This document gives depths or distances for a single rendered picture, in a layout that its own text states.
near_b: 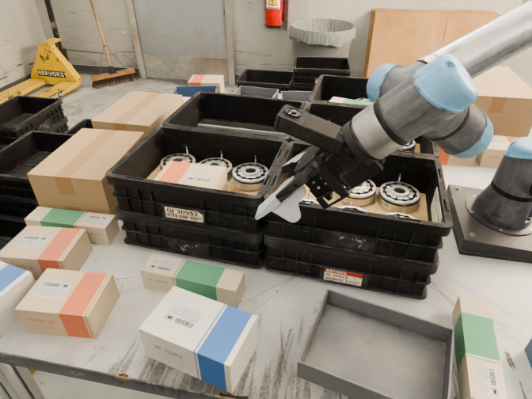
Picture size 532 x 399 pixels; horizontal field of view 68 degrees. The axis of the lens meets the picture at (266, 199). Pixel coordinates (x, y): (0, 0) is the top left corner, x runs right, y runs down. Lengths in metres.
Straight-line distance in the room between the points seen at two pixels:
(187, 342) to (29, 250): 0.51
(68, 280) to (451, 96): 0.84
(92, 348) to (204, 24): 3.70
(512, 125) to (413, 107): 1.27
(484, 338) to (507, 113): 1.04
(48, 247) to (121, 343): 0.32
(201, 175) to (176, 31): 3.50
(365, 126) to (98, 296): 0.66
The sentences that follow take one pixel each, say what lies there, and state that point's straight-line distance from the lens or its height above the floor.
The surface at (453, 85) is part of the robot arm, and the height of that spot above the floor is 1.27.
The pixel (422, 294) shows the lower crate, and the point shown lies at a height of 0.72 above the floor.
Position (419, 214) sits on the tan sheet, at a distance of 1.07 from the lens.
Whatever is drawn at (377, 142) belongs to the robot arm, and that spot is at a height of 1.19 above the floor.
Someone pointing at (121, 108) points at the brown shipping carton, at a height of 0.86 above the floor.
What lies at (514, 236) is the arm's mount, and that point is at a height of 0.74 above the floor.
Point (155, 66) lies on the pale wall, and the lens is 4.65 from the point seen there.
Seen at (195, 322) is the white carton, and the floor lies 0.79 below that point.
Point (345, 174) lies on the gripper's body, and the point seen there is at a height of 1.11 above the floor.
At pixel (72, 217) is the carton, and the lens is 1.23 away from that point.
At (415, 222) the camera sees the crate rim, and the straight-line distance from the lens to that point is 0.87.
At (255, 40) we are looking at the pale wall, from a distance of 4.24.
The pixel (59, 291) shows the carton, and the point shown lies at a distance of 0.99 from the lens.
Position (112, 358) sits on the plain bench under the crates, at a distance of 0.93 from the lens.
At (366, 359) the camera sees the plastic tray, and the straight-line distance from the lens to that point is 0.90.
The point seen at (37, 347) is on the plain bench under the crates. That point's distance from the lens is 1.01.
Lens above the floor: 1.44
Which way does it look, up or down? 35 degrees down
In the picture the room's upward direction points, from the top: straight up
